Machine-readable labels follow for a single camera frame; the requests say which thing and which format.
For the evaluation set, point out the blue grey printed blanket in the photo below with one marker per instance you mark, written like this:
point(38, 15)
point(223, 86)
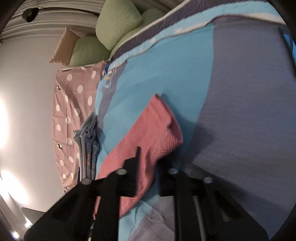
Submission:
point(242, 92)

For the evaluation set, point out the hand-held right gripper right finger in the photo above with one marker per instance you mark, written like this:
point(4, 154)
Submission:
point(166, 183)

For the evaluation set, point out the beige pillow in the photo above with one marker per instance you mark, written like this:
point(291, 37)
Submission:
point(64, 46)

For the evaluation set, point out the pink knit sweater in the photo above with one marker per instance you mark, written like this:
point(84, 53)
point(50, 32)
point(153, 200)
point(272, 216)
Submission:
point(150, 129)

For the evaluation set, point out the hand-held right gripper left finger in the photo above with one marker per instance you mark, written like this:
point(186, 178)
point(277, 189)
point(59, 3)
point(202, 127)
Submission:
point(136, 166)

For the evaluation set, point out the blue patterned folded garment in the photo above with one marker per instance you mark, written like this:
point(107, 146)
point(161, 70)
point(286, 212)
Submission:
point(88, 157)
point(95, 157)

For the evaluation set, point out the pink polka dot sheet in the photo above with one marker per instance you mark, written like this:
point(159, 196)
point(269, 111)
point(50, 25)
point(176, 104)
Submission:
point(69, 104)

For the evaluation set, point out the grey folded garment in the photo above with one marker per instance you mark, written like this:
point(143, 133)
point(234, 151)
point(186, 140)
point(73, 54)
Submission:
point(81, 148)

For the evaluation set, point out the dark ceiling fixture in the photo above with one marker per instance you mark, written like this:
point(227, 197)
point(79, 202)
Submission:
point(30, 14)

